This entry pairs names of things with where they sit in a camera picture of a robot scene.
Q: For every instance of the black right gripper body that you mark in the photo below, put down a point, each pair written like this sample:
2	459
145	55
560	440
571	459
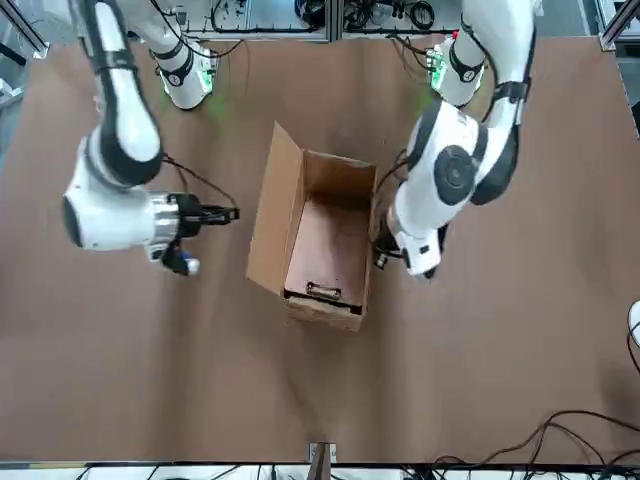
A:
190	215

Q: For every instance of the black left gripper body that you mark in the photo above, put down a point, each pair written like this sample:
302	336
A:
387	250

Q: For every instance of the brown cardboard box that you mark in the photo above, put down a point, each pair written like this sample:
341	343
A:
270	225

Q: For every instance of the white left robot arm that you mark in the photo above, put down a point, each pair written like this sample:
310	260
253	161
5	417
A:
450	170

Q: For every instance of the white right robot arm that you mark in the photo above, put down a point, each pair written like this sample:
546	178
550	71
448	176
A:
120	125

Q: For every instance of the white desk lamp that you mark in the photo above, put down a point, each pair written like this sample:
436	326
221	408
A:
635	320

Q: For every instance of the silver metal bracket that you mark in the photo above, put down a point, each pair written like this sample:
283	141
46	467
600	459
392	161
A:
311	452

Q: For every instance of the aluminium frame post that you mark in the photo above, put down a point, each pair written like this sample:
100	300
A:
321	470
335	20

